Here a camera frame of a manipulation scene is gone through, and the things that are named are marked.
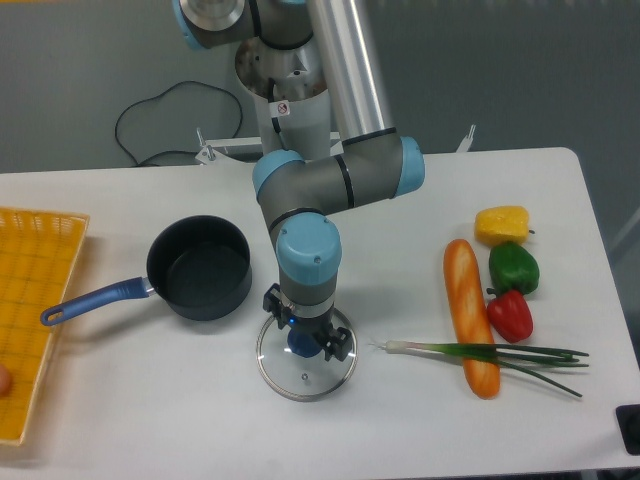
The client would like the glass lid with blue knob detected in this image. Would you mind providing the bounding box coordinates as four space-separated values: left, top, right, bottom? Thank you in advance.
256 316 358 402

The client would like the dark pot with blue handle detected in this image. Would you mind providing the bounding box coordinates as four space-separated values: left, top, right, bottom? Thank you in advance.
40 215 252 326

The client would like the orange item in basket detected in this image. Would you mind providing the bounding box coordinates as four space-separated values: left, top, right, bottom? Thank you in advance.
0 364 13 397

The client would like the yellow toy bell pepper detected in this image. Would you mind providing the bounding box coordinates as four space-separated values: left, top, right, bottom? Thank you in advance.
474 205 534 247

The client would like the yellow woven basket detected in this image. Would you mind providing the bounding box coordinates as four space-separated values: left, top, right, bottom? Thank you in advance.
1 207 90 446

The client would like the black object at table corner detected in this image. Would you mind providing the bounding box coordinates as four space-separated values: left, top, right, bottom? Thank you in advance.
615 404 640 456

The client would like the green toy bell pepper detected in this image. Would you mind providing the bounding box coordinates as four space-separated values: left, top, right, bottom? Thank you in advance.
489 242 540 295

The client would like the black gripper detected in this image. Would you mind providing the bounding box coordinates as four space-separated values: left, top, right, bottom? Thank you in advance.
263 283 350 362

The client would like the toy baguette bread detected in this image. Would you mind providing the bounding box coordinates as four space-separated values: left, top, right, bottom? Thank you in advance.
443 239 501 399

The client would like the red toy bell pepper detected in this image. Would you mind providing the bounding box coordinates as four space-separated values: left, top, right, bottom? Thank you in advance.
487 288 534 343

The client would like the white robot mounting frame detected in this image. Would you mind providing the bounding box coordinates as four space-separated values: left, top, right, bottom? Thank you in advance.
194 124 476 165

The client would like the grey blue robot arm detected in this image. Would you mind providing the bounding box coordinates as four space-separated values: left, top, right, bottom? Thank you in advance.
173 1 425 360

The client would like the toy green onion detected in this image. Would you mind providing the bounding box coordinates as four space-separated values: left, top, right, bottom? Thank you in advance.
375 340 588 399

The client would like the black cable on floor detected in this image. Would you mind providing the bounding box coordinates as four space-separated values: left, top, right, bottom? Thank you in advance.
114 80 245 168

